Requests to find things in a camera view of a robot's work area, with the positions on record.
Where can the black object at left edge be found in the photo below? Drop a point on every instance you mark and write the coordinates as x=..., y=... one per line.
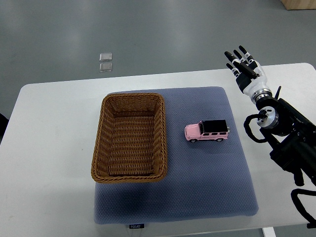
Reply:
x=3, y=125

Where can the lower floor plate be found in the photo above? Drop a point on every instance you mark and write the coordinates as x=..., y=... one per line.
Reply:
x=106, y=67

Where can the upper floor plate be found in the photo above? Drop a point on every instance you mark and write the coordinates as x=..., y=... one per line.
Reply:
x=105, y=57

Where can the blue grey cushion mat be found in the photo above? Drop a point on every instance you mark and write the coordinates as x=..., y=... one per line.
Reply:
x=205, y=179

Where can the brown wicker basket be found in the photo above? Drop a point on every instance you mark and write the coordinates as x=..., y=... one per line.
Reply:
x=131, y=142

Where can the pink toy car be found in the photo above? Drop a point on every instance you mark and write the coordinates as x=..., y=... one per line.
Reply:
x=207, y=130

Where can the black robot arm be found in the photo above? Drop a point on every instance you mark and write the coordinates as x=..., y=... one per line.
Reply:
x=290, y=134

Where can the wooden box corner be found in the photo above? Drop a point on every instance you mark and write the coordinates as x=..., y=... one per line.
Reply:
x=299, y=4

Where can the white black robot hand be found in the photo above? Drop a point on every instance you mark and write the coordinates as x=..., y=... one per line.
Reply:
x=250, y=77

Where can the floor plate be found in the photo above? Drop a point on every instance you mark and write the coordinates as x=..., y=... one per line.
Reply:
x=106, y=67
x=105, y=57

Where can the white table leg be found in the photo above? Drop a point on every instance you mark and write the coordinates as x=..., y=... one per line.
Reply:
x=268, y=232

